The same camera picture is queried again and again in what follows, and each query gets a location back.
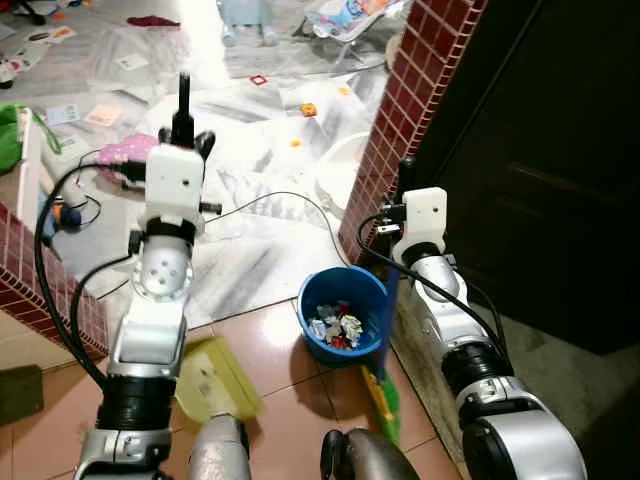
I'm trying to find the blue-handled green yellow broom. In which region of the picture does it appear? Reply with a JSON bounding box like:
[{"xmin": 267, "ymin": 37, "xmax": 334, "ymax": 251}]
[{"xmin": 360, "ymin": 265, "xmax": 403, "ymax": 449}]

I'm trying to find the yellow-green dustpan with red handle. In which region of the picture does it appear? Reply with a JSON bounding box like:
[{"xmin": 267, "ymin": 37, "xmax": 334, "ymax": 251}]
[{"xmin": 175, "ymin": 72, "xmax": 264, "ymax": 422}]

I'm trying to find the pink dotted cloth bag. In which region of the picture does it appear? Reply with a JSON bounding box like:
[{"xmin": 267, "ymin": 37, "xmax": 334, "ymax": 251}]
[{"xmin": 97, "ymin": 134, "xmax": 161, "ymax": 188}]

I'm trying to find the pale orange picture card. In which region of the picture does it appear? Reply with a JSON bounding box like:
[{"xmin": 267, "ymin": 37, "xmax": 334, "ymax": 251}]
[{"xmin": 84, "ymin": 104, "xmax": 124, "ymax": 129}]

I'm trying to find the white picture card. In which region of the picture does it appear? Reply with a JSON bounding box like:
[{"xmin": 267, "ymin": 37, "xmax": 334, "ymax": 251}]
[{"xmin": 44, "ymin": 102, "xmax": 82, "ymax": 127}]

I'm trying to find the dark red cloth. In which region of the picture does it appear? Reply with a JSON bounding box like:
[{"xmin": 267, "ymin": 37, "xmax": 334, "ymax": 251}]
[{"xmin": 127, "ymin": 14, "xmax": 182, "ymax": 30}]

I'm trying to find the blue orange small device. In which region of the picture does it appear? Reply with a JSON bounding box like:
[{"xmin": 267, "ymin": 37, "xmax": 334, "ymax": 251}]
[{"xmin": 52, "ymin": 198, "xmax": 84, "ymax": 233}]

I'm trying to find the light blue plastic stool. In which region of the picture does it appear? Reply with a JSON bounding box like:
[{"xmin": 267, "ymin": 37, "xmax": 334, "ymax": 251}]
[{"xmin": 217, "ymin": 0, "xmax": 282, "ymax": 47}]

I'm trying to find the blue plastic bucket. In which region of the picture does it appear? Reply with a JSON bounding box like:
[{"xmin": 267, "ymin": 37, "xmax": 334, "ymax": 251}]
[{"xmin": 296, "ymin": 265, "xmax": 392, "ymax": 367}]

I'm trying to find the dark wooden door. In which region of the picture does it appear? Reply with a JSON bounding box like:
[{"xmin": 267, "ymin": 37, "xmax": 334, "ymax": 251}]
[{"xmin": 405, "ymin": 0, "xmax": 640, "ymax": 357}]

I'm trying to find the crumpled paper trash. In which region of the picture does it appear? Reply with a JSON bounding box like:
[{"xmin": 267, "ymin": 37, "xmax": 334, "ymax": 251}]
[{"xmin": 308, "ymin": 308, "xmax": 365, "ymax": 350}]

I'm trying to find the baby bouncer seat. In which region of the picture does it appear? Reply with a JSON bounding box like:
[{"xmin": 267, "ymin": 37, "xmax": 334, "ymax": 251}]
[{"xmin": 303, "ymin": 0, "xmax": 412, "ymax": 49}]

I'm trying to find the grey right robot leg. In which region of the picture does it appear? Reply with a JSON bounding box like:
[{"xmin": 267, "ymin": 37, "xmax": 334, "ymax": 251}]
[{"xmin": 320, "ymin": 428, "xmax": 422, "ymax": 480}]

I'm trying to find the grey robot leg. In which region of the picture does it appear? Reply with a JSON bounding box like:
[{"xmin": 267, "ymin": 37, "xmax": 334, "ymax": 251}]
[
  {"xmin": 187, "ymin": 415, "xmax": 252, "ymax": 480},
  {"xmin": 320, "ymin": 428, "xmax": 422, "ymax": 480}
]

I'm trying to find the dark green mat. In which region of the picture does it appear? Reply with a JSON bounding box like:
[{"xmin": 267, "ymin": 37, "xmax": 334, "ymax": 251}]
[{"xmin": 0, "ymin": 364, "xmax": 44, "ymax": 427}]

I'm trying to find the grey left robot leg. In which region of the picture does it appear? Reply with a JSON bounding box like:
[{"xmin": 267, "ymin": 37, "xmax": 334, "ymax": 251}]
[{"xmin": 187, "ymin": 415, "xmax": 252, "ymax": 480}]

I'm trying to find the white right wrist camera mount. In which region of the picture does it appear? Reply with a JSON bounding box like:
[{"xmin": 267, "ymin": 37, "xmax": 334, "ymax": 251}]
[{"xmin": 399, "ymin": 187, "xmax": 449, "ymax": 264}]

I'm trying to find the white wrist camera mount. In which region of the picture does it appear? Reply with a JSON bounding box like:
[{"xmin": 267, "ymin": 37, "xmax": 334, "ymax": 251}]
[
  {"xmin": 143, "ymin": 145, "xmax": 208, "ymax": 238},
  {"xmin": 399, "ymin": 187, "xmax": 449, "ymax": 264}
]

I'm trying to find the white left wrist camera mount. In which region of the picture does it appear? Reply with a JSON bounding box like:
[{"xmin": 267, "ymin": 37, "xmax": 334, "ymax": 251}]
[{"xmin": 143, "ymin": 145, "xmax": 208, "ymax": 238}]

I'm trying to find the thin black floor cable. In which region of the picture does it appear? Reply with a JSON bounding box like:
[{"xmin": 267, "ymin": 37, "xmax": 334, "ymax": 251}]
[{"xmin": 203, "ymin": 190, "xmax": 351, "ymax": 269}]

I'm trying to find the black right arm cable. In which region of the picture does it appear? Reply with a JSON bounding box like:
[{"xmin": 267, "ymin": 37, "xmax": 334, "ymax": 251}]
[{"xmin": 355, "ymin": 208, "xmax": 511, "ymax": 353}]

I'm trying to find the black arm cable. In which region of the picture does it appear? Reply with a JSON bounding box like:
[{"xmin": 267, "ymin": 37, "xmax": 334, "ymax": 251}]
[
  {"xmin": 34, "ymin": 160, "xmax": 153, "ymax": 393},
  {"xmin": 355, "ymin": 208, "xmax": 511, "ymax": 353}
]

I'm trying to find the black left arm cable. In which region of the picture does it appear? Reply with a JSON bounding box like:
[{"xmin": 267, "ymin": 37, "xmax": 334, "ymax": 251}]
[{"xmin": 34, "ymin": 160, "xmax": 153, "ymax": 393}]

